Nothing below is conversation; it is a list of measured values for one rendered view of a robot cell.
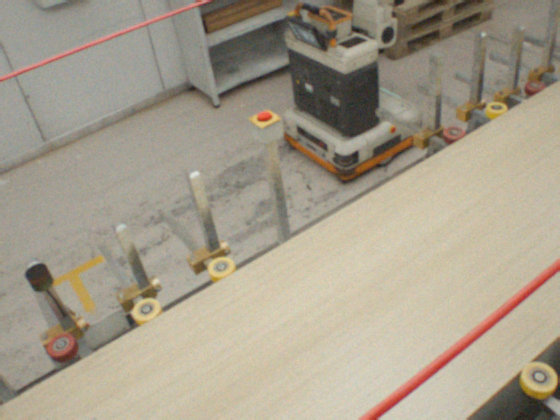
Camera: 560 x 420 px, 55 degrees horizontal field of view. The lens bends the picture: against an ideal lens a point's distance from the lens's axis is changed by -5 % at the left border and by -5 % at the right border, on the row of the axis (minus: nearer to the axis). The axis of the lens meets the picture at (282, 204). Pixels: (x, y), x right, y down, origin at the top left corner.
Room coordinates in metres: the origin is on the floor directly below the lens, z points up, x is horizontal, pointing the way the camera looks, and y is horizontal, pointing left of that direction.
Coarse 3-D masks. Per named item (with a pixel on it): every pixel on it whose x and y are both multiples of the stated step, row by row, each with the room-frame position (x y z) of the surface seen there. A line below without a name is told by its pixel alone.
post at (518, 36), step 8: (520, 32) 2.02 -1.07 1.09; (512, 40) 2.05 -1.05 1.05; (520, 40) 2.03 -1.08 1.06; (512, 48) 2.05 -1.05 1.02; (520, 48) 2.03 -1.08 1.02; (512, 56) 2.04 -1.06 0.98; (520, 56) 2.04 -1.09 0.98; (512, 64) 2.04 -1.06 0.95; (512, 72) 2.03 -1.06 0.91; (512, 80) 2.03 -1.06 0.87; (512, 88) 2.03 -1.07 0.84; (512, 104) 2.03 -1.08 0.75
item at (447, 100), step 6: (420, 84) 2.15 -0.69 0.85; (420, 90) 2.12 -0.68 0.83; (426, 90) 2.09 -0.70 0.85; (444, 96) 2.02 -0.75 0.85; (450, 96) 2.01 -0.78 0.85; (444, 102) 2.00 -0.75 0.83; (450, 102) 1.97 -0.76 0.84; (456, 102) 1.96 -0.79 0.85; (462, 102) 1.95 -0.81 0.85; (456, 108) 1.94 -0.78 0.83; (474, 114) 1.86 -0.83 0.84; (480, 114) 1.84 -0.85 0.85; (480, 120) 1.83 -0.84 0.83; (486, 120) 1.81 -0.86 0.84; (492, 120) 1.79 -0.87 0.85
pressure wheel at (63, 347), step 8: (56, 336) 1.00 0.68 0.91; (64, 336) 1.00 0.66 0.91; (72, 336) 0.99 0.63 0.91; (48, 344) 0.98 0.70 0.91; (56, 344) 0.98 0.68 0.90; (64, 344) 0.97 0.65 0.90; (72, 344) 0.97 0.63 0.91; (48, 352) 0.95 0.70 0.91; (56, 352) 0.95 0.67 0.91; (64, 352) 0.94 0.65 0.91; (72, 352) 0.95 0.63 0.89; (56, 360) 0.94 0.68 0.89; (64, 360) 0.93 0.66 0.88
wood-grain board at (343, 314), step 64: (512, 128) 1.64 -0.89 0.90; (384, 192) 1.40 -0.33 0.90; (448, 192) 1.35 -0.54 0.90; (512, 192) 1.30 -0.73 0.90; (320, 256) 1.16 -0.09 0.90; (384, 256) 1.12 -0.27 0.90; (448, 256) 1.07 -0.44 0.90; (512, 256) 1.03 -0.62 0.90; (192, 320) 1.00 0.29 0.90; (256, 320) 0.96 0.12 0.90; (320, 320) 0.93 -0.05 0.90; (384, 320) 0.89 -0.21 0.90; (448, 320) 0.85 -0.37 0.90; (512, 320) 0.82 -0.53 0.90; (64, 384) 0.84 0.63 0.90; (128, 384) 0.82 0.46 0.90; (192, 384) 0.79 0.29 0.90; (256, 384) 0.76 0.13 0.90; (320, 384) 0.74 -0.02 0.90; (384, 384) 0.71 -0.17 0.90; (448, 384) 0.67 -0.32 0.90
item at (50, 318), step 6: (36, 294) 1.23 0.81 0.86; (42, 294) 1.22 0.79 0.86; (42, 300) 1.20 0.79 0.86; (42, 306) 1.17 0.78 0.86; (48, 306) 1.17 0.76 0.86; (42, 312) 1.14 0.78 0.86; (48, 312) 1.14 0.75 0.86; (48, 318) 1.12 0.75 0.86; (54, 318) 1.11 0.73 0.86; (48, 324) 1.09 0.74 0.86; (54, 324) 1.09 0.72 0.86; (72, 360) 0.96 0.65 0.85
